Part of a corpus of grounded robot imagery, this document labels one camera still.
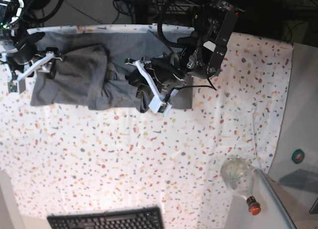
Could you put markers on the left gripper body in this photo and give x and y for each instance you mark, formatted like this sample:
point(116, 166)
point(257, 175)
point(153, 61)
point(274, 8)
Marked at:
point(165, 70)

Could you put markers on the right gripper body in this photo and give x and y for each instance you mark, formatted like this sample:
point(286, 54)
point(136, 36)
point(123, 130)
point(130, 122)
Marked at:
point(26, 48)

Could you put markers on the grey t-shirt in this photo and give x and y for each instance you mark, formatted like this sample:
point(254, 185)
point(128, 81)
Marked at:
point(92, 72)

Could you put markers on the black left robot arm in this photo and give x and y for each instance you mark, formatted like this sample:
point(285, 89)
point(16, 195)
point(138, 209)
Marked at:
point(200, 54)

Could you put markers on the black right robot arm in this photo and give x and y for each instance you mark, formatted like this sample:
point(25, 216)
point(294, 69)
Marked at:
point(16, 18)

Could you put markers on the terrazzo patterned tablecloth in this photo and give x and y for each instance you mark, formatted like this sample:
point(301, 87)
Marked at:
point(69, 159)

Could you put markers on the clear glass bottle red cap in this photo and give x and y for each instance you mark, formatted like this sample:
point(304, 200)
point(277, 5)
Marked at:
point(238, 177)

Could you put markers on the black computer keyboard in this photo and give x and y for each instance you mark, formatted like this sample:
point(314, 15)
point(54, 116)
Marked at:
point(144, 218)

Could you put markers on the green tape roll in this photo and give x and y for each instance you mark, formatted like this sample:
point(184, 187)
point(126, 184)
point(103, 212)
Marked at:
point(298, 156)

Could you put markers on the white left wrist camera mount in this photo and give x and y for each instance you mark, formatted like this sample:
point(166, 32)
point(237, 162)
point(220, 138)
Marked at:
point(159, 103)

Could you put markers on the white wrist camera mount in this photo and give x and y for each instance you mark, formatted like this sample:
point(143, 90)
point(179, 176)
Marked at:
point(159, 103)
point(17, 74)

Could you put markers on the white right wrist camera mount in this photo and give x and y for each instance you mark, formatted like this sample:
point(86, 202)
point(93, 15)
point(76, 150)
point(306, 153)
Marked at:
point(17, 74)

